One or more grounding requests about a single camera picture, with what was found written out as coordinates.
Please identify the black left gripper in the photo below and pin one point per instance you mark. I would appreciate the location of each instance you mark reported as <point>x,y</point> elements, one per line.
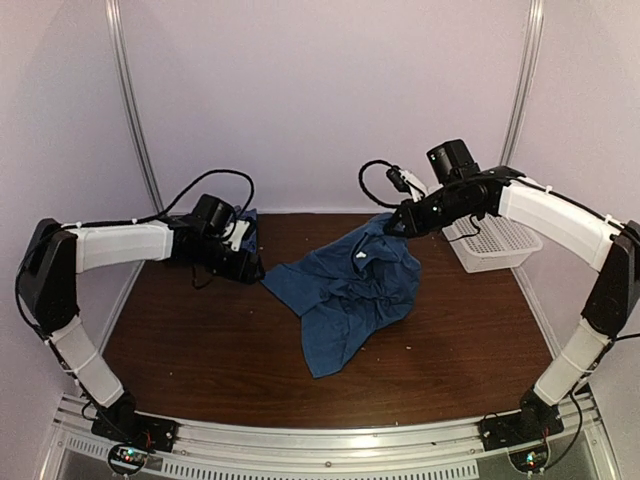
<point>244,271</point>

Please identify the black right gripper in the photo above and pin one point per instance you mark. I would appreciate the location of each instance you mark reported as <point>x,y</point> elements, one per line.
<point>415,227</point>

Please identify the blue checked shirt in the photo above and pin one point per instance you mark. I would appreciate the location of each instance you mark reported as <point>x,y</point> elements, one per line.
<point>248,225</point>

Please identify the blue grey cloth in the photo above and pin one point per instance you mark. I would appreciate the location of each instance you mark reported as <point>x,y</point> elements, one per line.
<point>346,291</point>

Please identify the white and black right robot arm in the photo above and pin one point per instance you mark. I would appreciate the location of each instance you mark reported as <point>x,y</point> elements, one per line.
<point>593,257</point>

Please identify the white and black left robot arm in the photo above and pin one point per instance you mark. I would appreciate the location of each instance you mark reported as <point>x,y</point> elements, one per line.
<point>58,253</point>

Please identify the white plastic laundry basket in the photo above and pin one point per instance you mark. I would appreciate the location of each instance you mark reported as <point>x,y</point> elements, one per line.
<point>493,243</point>

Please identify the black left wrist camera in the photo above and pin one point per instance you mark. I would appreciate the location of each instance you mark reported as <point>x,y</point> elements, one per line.
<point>211,215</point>

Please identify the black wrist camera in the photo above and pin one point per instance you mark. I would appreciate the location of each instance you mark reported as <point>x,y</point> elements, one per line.
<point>211,215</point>
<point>452,161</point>

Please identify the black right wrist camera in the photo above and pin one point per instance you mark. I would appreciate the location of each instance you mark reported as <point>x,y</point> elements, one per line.
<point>452,161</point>

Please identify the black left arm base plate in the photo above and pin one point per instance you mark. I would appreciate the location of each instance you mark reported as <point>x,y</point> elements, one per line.
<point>143,431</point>

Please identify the aluminium front rail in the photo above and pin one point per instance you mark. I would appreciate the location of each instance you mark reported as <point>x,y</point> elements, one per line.
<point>205,450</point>

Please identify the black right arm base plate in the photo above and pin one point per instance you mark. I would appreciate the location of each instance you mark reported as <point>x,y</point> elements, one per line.
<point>499,431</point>

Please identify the right aluminium frame post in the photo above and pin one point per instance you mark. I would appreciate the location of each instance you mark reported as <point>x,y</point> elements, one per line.
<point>529,60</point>

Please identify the aluminium frame post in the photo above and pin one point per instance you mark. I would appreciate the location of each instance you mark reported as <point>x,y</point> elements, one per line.
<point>131,110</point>
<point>529,60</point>

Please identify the left aluminium frame post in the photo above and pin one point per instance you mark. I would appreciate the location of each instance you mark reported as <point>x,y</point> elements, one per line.
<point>131,110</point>

